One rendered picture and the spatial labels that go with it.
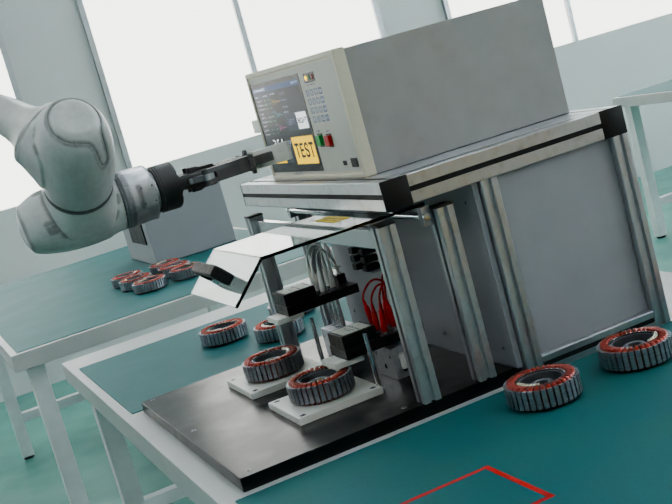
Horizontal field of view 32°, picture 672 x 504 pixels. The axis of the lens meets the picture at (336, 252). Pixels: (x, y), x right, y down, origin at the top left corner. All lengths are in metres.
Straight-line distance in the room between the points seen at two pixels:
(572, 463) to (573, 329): 0.44
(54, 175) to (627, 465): 0.85
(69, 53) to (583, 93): 3.35
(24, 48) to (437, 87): 4.87
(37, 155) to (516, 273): 0.73
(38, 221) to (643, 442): 0.91
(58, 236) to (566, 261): 0.79
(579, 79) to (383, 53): 6.05
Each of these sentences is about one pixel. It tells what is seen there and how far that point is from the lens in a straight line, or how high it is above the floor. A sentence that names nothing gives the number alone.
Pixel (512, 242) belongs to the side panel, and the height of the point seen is 0.96.
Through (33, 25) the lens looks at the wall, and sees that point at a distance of 6.59.
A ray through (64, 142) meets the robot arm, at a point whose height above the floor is 1.29.
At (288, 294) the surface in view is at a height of 0.92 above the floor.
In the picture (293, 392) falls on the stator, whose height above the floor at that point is 0.81.
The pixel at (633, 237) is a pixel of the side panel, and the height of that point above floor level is 0.90.
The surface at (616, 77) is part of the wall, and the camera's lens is 8.01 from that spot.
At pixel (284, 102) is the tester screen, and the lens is 2.04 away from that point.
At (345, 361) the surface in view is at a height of 0.83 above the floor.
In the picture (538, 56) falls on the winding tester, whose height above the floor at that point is 1.22.
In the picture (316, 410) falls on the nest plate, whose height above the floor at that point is 0.78.
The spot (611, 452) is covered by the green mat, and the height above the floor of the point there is 0.75.
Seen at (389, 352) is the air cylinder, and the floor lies 0.82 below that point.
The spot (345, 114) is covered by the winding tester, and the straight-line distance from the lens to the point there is 1.81.
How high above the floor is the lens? 1.30
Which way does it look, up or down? 9 degrees down
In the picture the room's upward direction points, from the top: 15 degrees counter-clockwise
